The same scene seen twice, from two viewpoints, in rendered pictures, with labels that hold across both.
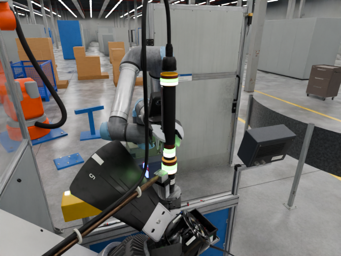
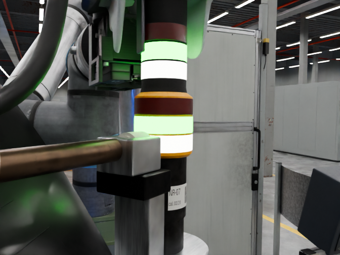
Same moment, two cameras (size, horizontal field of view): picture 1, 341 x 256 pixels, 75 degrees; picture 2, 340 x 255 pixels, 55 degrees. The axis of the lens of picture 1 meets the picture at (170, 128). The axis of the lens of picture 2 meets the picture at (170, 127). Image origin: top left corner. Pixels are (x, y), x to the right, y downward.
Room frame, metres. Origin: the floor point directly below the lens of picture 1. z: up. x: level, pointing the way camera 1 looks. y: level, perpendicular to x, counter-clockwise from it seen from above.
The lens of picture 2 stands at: (0.31, 0.02, 1.40)
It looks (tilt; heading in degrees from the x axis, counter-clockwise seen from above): 3 degrees down; 356
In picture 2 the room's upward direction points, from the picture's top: 1 degrees clockwise
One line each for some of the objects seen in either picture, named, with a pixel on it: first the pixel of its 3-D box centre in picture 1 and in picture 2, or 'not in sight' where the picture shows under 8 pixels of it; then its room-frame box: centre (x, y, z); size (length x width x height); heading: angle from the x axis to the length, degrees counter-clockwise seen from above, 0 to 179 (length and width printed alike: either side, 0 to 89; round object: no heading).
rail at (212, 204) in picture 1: (165, 216); not in sight; (0.93, 0.03, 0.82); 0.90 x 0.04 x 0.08; 109
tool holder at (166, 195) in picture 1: (167, 182); (155, 201); (0.55, 0.01, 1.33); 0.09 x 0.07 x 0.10; 144
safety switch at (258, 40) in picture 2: (246, 24); (262, 53); (2.72, -0.84, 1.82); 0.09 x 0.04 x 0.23; 109
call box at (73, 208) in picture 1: (82, 203); not in sight; (0.80, 0.40, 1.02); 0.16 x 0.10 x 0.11; 109
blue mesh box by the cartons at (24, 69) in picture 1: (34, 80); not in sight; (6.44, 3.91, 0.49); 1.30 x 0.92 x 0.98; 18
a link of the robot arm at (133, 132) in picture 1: (142, 133); (81, 128); (0.81, 0.11, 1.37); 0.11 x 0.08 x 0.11; 84
